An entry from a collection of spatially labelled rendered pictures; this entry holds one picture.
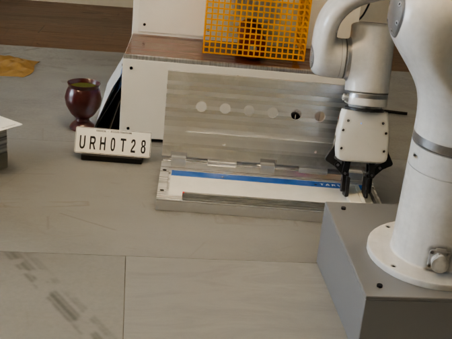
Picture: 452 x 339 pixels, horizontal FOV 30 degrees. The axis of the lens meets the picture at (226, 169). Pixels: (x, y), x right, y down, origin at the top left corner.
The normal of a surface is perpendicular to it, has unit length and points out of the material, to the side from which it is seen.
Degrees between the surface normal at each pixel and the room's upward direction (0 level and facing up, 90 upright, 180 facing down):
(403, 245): 92
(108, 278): 0
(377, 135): 77
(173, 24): 90
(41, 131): 0
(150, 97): 90
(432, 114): 102
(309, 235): 0
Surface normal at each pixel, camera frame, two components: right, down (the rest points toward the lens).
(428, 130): -0.82, 0.19
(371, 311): 0.10, 0.37
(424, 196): -0.64, 0.27
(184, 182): 0.09, -0.93
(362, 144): 0.04, 0.14
